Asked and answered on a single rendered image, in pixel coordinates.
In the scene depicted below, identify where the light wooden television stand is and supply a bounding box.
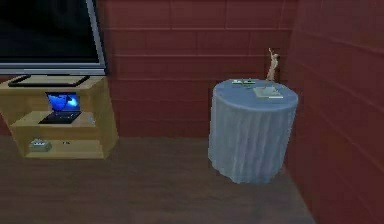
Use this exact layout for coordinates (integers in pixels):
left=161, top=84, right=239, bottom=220
left=0, top=75, right=120, bottom=160

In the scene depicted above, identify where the green and black remote control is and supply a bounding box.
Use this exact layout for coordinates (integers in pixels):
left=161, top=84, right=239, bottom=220
left=231, top=78, right=257, bottom=90

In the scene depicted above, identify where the round table with grey cloth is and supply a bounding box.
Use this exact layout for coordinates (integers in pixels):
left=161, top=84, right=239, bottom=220
left=207, top=78, right=300, bottom=185

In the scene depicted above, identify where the tan figure statue on base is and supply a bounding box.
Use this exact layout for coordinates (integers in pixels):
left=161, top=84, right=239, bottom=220
left=253, top=47, right=284, bottom=100

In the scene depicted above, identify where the black laptop with blue screen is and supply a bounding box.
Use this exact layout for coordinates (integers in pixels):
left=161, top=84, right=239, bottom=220
left=38, top=91, right=83, bottom=126

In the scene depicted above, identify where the small grey box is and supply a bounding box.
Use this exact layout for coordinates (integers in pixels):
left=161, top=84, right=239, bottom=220
left=28, top=137, right=53, bottom=154

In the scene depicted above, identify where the black television set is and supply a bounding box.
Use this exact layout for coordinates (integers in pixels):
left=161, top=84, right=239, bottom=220
left=0, top=0, right=108, bottom=88

